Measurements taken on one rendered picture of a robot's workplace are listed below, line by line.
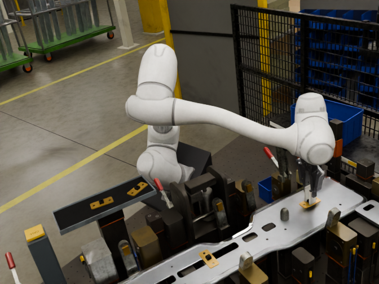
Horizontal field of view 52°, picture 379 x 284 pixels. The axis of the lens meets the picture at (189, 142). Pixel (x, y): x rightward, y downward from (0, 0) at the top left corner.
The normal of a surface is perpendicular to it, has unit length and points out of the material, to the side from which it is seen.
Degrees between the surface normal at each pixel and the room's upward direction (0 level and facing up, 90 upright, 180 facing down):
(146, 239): 0
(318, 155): 91
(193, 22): 90
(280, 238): 0
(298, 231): 0
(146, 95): 47
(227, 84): 90
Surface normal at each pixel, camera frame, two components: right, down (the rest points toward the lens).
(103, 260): 0.48, 0.36
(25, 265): -0.14, -0.87
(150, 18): -0.65, 0.44
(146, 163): -0.57, -0.26
